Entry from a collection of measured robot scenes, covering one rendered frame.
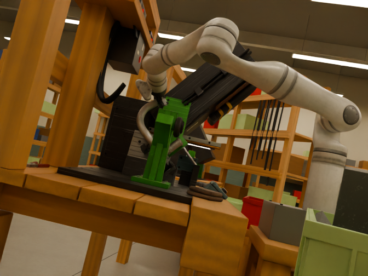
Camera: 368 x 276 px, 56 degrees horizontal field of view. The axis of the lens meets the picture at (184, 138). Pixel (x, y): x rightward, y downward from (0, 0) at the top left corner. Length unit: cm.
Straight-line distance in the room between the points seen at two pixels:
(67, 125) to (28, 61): 40
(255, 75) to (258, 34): 818
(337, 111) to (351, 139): 985
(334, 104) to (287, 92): 14
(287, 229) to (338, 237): 60
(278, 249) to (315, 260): 51
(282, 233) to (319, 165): 22
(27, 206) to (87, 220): 17
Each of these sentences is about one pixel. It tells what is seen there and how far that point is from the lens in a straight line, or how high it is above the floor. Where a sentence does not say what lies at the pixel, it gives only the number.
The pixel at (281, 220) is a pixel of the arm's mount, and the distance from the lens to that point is 99.
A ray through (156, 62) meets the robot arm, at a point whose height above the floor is 129.
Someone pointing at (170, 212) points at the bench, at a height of 87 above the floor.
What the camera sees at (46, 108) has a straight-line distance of 768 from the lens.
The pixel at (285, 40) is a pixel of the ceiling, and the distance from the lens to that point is 908.
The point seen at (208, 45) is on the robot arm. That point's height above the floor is 129.
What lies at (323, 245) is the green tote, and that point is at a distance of 41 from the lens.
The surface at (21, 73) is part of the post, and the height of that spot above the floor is 112.
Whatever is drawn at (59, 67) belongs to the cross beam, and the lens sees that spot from 133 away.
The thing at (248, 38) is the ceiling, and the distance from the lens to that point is 908.
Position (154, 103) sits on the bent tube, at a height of 121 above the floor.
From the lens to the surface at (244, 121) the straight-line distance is 475.
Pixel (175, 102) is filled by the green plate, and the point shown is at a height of 126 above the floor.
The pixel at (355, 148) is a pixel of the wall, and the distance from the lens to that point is 1090.
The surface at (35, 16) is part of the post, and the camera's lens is 103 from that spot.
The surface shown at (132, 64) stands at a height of 135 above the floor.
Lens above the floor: 98
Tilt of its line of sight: 5 degrees up
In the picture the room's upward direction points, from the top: 13 degrees clockwise
